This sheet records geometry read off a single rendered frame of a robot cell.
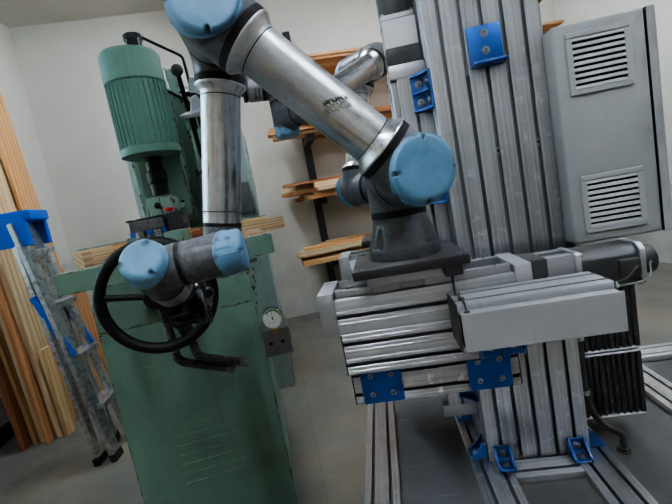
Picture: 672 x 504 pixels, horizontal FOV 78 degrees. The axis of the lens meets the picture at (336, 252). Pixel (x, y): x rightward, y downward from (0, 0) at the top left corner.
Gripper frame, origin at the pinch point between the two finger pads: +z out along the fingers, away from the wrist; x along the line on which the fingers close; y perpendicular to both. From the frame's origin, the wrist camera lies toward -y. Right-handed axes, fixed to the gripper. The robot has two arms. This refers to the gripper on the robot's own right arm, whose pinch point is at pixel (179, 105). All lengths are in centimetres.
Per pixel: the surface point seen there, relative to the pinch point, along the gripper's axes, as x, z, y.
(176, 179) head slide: -0.7, 8.1, -25.9
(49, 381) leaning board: -9, 105, -142
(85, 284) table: 36, 34, -29
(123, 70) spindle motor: -8.3, 13.0, 8.4
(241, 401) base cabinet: 65, 0, -62
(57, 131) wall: -218, 121, -117
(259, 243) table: 34.6, -14.5, -27.9
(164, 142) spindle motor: 4.3, 6.8, -8.5
